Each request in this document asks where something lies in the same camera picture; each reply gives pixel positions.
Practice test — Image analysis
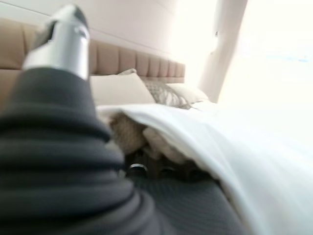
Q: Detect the sheer striped curtain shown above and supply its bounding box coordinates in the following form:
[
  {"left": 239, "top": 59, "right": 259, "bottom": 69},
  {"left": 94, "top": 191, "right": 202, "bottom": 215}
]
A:
[{"left": 197, "top": 0, "right": 249, "bottom": 103}]

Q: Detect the textured throw with fringe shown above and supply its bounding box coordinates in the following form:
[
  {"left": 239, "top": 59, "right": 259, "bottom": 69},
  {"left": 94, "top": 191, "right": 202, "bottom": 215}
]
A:
[{"left": 109, "top": 111, "right": 199, "bottom": 169}]

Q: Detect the fringed woven decorative pillow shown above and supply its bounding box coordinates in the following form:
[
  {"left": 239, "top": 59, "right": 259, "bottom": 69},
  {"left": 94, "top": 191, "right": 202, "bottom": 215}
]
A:
[{"left": 143, "top": 79, "right": 193, "bottom": 110}]

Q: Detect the tufted upholstered headboard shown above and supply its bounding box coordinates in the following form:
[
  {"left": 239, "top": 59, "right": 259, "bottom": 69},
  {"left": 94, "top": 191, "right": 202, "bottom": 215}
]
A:
[{"left": 0, "top": 17, "right": 186, "bottom": 98}]

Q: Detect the white duvet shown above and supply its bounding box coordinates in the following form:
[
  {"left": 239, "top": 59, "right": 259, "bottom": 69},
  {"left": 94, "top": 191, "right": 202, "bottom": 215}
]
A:
[{"left": 97, "top": 102, "right": 313, "bottom": 235}]

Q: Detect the plain beige pillow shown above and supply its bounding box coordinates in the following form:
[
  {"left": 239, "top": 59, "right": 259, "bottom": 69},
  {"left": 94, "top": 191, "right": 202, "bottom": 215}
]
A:
[
  {"left": 168, "top": 84, "right": 210, "bottom": 104},
  {"left": 89, "top": 68, "right": 156, "bottom": 108}
]

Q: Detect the white fitted mattress sheet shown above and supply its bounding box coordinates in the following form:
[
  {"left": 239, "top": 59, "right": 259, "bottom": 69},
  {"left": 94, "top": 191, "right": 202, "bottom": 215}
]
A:
[{"left": 192, "top": 100, "right": 221, "bottom": 112}]

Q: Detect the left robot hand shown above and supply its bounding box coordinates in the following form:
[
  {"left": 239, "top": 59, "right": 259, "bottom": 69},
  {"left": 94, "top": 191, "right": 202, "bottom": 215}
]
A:
[{"left": 0, "top": 4, "right": 247, "bottom": 235}]

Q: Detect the large bright window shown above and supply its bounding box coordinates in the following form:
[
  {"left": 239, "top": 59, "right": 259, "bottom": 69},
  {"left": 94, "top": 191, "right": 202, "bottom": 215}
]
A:
[{"left": 217, "top": 0, "right": 313, "bottom": 108}]

